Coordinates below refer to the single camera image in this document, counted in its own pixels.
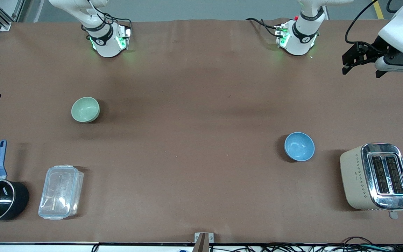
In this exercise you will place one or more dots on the clear plastic food container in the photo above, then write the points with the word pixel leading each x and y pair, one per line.
pixel 61 192

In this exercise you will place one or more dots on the beige chrome toaster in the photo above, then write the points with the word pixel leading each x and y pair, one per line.
pixel 376 176

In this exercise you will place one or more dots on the aluminium frame profile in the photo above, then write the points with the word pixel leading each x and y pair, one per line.
pixel 4 15

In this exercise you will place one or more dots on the blue bowl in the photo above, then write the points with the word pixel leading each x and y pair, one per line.
pixel 299 146

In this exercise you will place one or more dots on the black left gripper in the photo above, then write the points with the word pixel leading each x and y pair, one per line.
pixel 375 48

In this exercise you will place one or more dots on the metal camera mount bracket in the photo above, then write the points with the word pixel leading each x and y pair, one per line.
pixel 203 240

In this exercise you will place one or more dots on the pale green bowl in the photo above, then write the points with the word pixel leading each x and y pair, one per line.
pixel 85 109

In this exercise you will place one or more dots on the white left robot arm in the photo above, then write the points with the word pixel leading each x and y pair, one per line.
pixel 299 38

